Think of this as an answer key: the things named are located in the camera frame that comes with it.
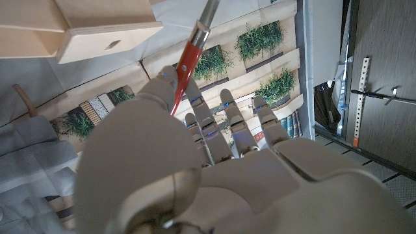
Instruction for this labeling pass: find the perforated metal strip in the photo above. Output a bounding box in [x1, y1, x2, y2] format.
[352, 57, 371, 149]

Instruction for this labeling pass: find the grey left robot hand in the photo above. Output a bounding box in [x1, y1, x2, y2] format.
[73, 64, 416, 234]

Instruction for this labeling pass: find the black rod with clip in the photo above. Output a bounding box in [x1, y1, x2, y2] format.
[350, 86, 416, 107]

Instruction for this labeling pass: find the dark wood-grain door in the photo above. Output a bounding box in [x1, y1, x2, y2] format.
[344, 0, 416, 173]

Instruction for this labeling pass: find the wooden box with slot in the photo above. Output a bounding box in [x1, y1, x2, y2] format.
[53, 0, 164, 65]

